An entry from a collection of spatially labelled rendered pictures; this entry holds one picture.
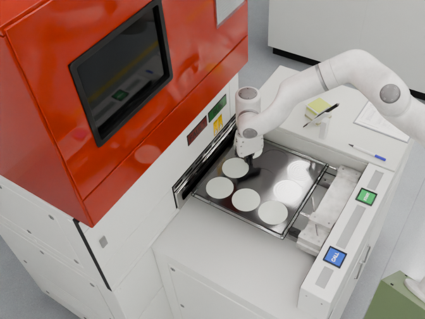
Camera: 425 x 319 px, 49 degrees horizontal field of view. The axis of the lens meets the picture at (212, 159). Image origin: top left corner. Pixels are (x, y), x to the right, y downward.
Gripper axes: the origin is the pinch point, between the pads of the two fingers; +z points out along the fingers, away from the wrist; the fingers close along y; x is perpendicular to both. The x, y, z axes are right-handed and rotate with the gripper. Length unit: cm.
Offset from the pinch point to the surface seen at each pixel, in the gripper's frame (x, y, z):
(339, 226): -41.9, 10.3, -4.0
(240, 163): 0.8, -2.9, 2.0
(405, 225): -11, 91, 92
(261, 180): -9.8, 0.2, 2.1
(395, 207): 1, 94, 92
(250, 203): -17.3, -8.2, 2.0
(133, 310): -21, -59, 32
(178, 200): -4.5, -30.3, 2.2
